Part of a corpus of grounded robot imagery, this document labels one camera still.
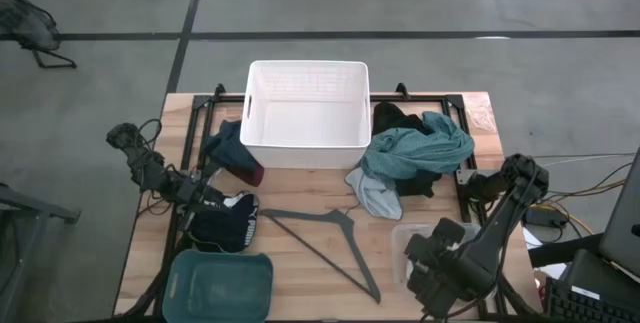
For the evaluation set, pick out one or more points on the black aluminium rig frame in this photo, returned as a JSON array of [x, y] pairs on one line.
[[425, 98]]

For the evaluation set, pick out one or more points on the black keyboard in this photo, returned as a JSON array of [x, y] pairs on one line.
[[575, 308]]

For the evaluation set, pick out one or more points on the white perforated plastic basket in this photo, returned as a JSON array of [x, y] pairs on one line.
[[305, 128]]

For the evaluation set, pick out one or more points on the black cloth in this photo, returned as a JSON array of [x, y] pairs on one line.
[[392, 118]]

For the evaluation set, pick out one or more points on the clear plastic wrap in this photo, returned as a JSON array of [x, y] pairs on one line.
[[482, 113]]

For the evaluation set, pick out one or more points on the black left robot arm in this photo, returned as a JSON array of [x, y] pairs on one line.
[[150, 168]]

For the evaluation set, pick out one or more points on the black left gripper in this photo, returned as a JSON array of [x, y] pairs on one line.
[[195, 193]]

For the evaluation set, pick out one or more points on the navy white-striped Puma garment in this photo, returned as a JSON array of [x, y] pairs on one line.
[[225, 233]]

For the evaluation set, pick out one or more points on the teal dotted cloth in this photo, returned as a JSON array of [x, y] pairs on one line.
[[415, 153]]

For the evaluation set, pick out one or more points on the clear plastic container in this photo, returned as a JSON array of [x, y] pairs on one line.
[[400, 248]]

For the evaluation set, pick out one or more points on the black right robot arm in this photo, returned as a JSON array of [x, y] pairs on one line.
[[500, 223]]

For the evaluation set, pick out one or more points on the grey laptop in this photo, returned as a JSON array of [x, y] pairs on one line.
[[625, 223]]

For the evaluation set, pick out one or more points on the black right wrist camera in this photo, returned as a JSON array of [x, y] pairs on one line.
[[447, 230]]

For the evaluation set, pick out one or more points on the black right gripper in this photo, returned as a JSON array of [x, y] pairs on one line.
[[460, 268]]

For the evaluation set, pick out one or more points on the light blue cloth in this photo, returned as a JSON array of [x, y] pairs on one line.
[[380, 198]]

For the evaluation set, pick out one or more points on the grey metal table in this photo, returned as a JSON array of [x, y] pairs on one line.
[[30, 205]]

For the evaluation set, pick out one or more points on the teal plastic bin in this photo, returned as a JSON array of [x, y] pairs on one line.
[[220, 288]]

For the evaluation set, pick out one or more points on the navy blue cloth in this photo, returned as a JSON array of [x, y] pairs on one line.
[[230, 148]]

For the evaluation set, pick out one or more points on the black mesh chair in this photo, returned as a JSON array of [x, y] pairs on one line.
[[25, 23]]

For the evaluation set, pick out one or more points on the black power adapter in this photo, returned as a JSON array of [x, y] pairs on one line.
[[545, 217]]

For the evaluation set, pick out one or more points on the dark grey clothes hanger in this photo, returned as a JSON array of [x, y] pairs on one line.
[[320, 215]]

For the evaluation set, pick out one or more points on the maroon cloth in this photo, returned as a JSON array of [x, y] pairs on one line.
[[255, 175]]

